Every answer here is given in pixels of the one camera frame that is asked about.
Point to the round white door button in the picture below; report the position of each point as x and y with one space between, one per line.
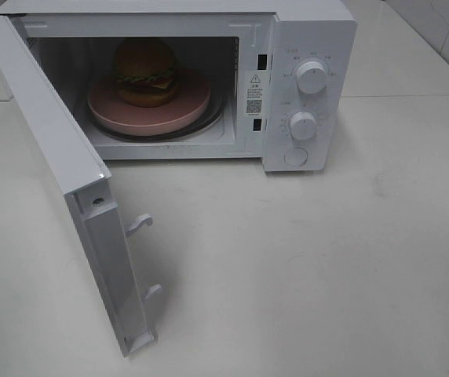
296 157

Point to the pink round plate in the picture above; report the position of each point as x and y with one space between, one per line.
116 115

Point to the toy burger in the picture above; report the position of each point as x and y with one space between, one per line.
145 71

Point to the white microwave door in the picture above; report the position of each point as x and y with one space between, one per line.
82 178

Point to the lower white timer knob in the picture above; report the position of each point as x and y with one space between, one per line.
303 126

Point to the white warning label sticker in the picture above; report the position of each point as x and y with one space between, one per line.
254 84

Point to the white microwave oven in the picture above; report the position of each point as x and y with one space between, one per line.
75 41

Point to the upper white power knob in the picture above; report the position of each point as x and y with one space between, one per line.
311 75

